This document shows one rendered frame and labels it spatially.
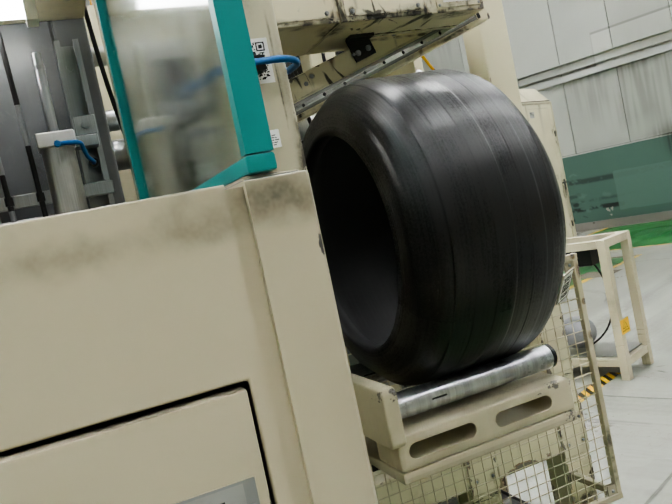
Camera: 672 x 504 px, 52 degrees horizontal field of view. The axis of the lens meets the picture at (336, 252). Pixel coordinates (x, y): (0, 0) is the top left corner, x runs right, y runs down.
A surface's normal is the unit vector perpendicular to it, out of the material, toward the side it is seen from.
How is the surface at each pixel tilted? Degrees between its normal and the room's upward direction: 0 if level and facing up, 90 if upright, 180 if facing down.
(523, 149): 70
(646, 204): 90
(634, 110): 90
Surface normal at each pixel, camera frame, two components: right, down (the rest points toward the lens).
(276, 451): 0.37, -0.03
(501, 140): 0.25, -0.42
